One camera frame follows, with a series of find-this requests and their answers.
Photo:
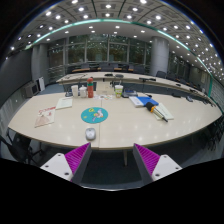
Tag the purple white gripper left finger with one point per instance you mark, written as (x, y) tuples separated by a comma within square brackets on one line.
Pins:
[(70, 166)]

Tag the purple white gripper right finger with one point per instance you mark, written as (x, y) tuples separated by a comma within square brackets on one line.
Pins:
[(152, 166)]

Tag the white computer mouse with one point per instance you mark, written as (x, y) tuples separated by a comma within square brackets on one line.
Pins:
[(90, 134)]

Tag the round teal mouse pad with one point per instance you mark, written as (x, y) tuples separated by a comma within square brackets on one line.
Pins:
[(94, 115)]

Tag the white open notebook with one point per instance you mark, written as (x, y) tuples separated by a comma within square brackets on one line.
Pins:
[(164, 111)]

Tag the white paper booklet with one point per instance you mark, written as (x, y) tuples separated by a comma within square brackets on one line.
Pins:
[(64, 103)]

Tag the white paper stack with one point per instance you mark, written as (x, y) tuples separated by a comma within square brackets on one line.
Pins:
[(136, 102)]

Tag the colourful leaflet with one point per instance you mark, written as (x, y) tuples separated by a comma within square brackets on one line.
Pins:
[(103, 97)]

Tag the white lidded jar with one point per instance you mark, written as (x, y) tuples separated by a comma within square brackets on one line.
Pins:
[(83, 91)]

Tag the red water bottle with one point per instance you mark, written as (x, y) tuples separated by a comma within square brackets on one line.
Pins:
[(90, 87)]

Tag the green white paper cup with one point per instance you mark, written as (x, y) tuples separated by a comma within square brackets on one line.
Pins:
[(118, 90)]

